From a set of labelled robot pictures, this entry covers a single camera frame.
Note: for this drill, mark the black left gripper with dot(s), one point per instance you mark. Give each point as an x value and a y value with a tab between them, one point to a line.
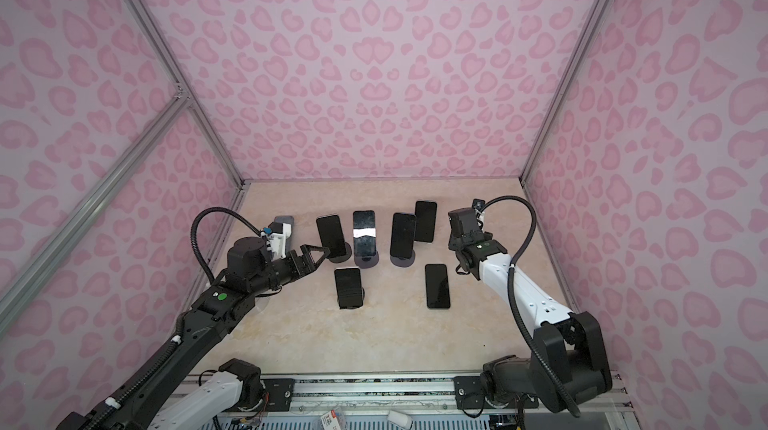
309	265

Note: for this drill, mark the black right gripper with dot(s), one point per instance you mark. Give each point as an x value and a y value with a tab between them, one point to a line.
452	240

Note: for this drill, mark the blue-edged black phone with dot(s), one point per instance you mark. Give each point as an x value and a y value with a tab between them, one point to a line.
402	235

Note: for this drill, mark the green-edged black phone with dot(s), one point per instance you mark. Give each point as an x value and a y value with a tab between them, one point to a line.
437	286

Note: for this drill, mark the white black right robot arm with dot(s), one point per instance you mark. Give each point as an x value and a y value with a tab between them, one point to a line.
568	364

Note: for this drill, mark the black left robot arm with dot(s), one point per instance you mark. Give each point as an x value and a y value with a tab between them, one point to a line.
252	272

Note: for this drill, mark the black left rear stand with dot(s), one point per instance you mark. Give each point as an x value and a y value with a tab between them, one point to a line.
344	256

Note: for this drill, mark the phone on left rear stand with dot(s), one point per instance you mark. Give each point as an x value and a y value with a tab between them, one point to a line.
331	233

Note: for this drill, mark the grey middle round stand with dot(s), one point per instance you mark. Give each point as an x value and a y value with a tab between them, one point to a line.
366	262

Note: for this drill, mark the grey round stand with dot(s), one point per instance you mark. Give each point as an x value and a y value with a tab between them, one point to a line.
403	262
366	262

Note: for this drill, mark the purple-edged phone with glare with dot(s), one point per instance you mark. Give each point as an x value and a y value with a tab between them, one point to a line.
364	233

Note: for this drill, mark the grey right round stand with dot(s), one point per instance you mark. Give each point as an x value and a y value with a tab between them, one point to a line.
403	262

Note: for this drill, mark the grey foam pad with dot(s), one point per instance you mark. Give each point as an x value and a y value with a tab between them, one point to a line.
283	225

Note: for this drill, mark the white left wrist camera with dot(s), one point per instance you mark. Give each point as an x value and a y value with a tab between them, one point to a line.
277	245

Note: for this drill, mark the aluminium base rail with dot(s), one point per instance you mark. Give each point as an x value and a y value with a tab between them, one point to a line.
404	400

